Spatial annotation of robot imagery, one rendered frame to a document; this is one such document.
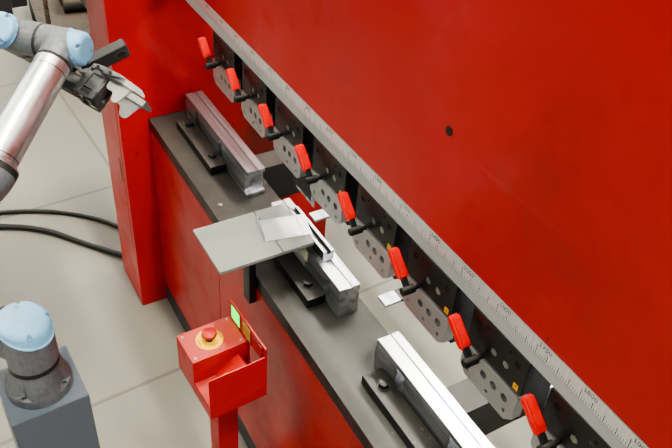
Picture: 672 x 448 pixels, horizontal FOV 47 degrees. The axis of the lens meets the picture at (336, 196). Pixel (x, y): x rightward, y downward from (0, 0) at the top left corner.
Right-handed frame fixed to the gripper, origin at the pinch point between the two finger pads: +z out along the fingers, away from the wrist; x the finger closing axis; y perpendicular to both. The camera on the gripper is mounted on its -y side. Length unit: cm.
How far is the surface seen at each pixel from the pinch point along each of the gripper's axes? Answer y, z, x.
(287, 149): -13.2, 28.0, -20.8
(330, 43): -24.8, 33.9, 17.1
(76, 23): -89, -178, -225
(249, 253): 12.0, 31.7, -32.5
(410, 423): 29, 86, -21
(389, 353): 17, 75, -22
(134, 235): 11, -32, -122
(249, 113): -21.0, 10.2, -32.4
